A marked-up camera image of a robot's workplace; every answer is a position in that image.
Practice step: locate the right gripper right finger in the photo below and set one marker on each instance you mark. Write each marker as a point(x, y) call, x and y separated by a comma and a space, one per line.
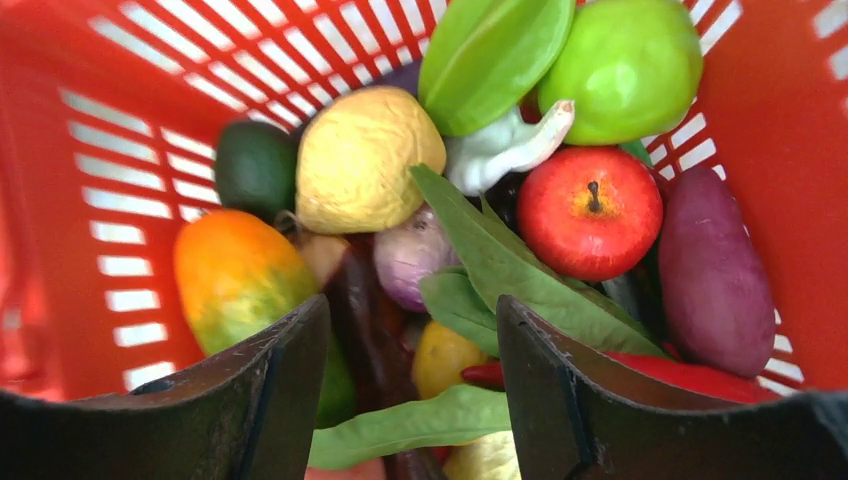
point(576, 413)

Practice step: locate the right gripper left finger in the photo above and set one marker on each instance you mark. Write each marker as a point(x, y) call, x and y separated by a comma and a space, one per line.
point(247, 412)

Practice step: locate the yellow lemon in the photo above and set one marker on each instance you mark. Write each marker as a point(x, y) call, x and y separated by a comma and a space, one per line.
point(354, 161)

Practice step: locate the red plastic basket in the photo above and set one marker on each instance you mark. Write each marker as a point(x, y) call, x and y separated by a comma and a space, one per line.
point(110, 109)

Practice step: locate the green starfruit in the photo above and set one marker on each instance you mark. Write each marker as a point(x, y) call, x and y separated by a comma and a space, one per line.
point(485, 56)

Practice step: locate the yellow corn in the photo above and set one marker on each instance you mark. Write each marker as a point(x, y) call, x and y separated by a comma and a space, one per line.
point(491, 457)

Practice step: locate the red chili pepper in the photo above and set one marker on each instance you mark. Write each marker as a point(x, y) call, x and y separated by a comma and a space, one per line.
point(699, 379)

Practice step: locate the dark purple eggplant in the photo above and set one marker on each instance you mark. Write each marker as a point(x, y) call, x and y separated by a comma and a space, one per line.
point(367, 326)

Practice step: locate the green leaf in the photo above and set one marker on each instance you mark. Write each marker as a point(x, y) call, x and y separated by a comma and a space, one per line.
point(498, 264)

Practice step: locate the purple sweet potato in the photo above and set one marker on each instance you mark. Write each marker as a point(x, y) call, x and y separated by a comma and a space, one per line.
point(717, 296)

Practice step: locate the red apple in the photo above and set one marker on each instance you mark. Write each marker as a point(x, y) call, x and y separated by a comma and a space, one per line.
point(590, 213)

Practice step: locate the purple onion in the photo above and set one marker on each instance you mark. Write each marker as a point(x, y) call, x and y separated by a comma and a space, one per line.
point(405, 254)

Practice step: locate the dark green avocado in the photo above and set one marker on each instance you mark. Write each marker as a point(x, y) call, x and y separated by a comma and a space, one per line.
point(255, 169)

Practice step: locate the white garlic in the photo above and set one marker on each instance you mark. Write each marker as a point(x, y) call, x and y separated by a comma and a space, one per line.
point(478, 161)

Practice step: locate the green apple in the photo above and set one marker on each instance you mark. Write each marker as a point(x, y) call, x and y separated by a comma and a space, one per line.
point(631, 67)

